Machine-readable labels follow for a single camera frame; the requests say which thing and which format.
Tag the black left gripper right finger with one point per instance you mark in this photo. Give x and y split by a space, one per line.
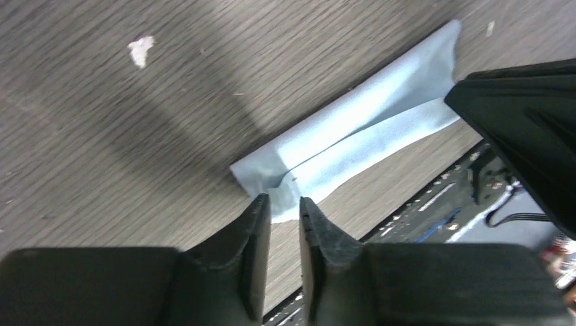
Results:
346 282

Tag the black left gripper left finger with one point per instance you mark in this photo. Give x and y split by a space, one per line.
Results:
220 281

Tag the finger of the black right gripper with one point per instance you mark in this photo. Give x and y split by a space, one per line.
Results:
527 115

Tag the light blue cleaning cloth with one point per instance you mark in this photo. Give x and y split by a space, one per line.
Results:
396 107

